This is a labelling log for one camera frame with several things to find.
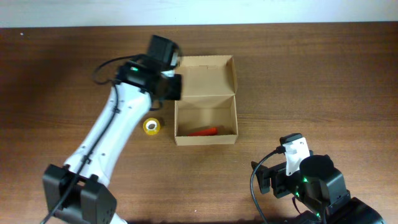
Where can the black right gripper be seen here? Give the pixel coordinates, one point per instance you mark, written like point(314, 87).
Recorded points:
point(265, 179)

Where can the yellow clear tape roll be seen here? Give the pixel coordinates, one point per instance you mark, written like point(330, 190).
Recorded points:
point(151, 126)

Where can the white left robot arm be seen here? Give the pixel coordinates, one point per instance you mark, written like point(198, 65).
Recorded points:
point(77, 192)

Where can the brown cardboard box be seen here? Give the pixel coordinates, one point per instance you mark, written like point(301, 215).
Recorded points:
point(209, 86)

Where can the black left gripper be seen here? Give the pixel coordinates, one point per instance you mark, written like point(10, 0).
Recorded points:
point(173, 87)

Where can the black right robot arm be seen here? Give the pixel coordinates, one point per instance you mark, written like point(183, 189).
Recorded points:
point(321, 187)

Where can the red stapler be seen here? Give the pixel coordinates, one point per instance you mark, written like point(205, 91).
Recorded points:
point(205, 132)

